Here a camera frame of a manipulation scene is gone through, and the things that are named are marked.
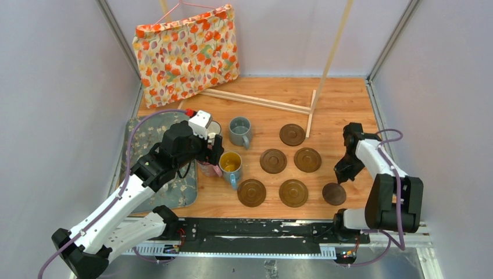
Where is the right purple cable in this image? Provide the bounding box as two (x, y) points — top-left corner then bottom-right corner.
(335, 128), (406, 269)

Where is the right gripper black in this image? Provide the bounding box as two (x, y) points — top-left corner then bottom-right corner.
(334, 153), (366, 185)

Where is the white grey mug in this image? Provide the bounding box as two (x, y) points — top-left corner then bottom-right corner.
(208, 121), (222, 140)

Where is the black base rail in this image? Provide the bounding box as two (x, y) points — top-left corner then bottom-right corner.
(124, 217), (370, 259)

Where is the blue mug yellow inside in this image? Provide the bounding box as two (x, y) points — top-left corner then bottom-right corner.
(219, 151), (243, 191)

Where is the small dark brown coaster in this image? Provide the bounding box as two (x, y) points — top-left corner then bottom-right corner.
(322, 183), (346, 206)

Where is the floral grey tray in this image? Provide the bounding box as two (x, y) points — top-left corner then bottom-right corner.
(116, 112), (198, 214)

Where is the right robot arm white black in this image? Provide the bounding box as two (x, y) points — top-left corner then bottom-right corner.
(332, 122), (424, 249)

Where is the pink wire hanger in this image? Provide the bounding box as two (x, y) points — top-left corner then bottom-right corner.
(154, 0), (215, 25)

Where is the pink mug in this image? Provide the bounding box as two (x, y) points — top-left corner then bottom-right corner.
(197, 161), (223, 177)

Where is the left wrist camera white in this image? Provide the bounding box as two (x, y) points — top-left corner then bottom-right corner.
(188, 110), (213, 140)

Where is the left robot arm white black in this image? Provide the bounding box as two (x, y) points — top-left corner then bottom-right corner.
(52, 116), (224, 278)

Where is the floral orange fabric bag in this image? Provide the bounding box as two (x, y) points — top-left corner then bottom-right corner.
(132, 5), (240, 108)

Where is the wooden rack frame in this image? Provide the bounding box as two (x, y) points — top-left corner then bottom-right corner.
(159, 0), (354, 140)

